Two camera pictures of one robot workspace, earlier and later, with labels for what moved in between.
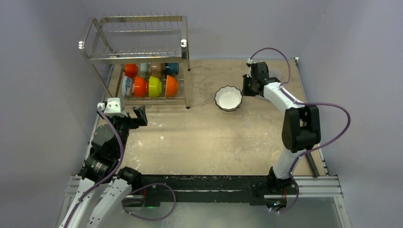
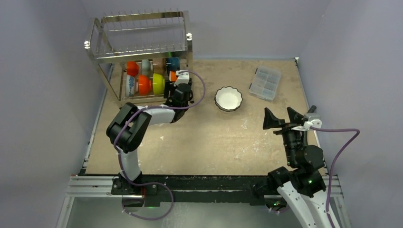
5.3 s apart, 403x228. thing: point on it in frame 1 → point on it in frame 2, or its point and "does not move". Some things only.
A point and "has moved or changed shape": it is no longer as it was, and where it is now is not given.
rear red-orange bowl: [131, 70] does not move
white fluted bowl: [228, 110] does not move
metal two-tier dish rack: [142, 58] does not move
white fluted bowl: [228, 97] does not move
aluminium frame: [310, 186] does not move
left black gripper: [135, 122] → [169, 87]
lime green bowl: [155, 87] has moved or changed shape
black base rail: [251, 189] does not move
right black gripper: [249, 86] → [288, 127]
